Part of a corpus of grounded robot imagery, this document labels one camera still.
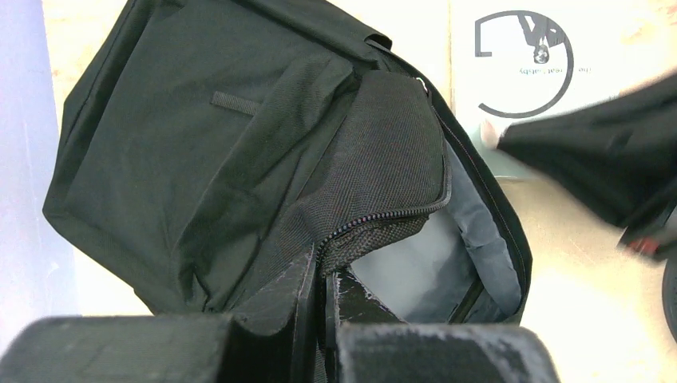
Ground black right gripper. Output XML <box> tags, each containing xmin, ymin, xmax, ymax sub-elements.
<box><xmin>497</xmin><ymin>75</ymin><xmax>676</xmax><ymax>262</ymax></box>

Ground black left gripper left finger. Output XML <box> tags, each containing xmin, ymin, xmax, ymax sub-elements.
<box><xmin>1</xmin><ymin>252</ymin><xmax>316</xmax><ymax>382</ymax></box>

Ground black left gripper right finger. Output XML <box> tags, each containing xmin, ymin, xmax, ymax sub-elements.
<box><xmin>323</xmin><ymin>270</ymin><xmax>558</xmax><ymax>382</ymax></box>

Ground grey thin notebook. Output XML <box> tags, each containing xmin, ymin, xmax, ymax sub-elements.
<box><xmin>449</xmin><ymin>0</ymin><xmax>676</xmax><ymax>178</ymax></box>

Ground black student backpack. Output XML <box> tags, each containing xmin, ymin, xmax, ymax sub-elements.
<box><xmin>43</xmin><ymin>1</ymin><xmax>532</xmax><ymax>322</ymax></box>

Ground grey filament spool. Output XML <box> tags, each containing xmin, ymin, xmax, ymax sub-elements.
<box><xmin>662</xmin><ymin>259</ymin><xmax>677</xmax><ymax>341</ymax></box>

